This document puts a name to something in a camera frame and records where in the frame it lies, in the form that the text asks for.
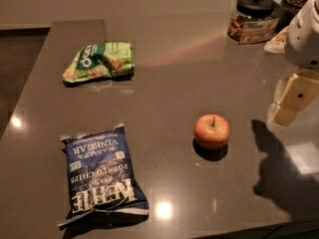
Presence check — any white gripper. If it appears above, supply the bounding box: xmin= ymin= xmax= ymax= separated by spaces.
xmin=268 ymin=0 xmax=319 ymax=125

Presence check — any green rice chip bag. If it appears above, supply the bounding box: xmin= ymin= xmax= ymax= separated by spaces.
xmin=62 ymin=42 xmax=135 ymax=85

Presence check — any blue Kettle chip bag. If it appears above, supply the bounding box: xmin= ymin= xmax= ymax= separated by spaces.
xmin=58 ymin=123 xmax=149 ymax=229

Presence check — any pale snack packet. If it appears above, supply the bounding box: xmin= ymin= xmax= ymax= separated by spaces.
xmin=264 ymin=27 xmax=288 ymax=54

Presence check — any glass jar with black lid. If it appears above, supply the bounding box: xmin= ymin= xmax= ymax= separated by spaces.
xmin=227 ymin=0 xmax=278 ymax=45

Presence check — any red apple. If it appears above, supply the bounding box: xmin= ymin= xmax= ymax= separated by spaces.
xmin=193 ymin=115 xmax=230 ymax=150

